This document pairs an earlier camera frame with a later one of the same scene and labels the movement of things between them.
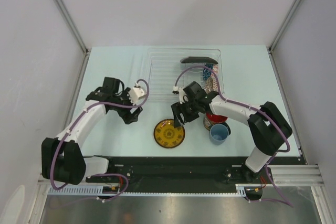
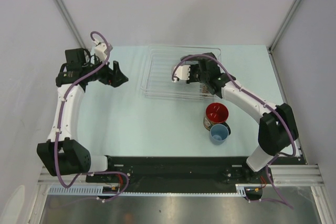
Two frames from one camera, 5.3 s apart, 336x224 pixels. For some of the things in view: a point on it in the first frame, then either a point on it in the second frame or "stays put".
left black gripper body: (123, 112) → (103, 75)
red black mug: (211, 119) stays put
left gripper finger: (134, 117) → (118, 77)
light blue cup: (218, 134) stays put
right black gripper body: (190, 110) → (196, 75)
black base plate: (177, 174) stays put
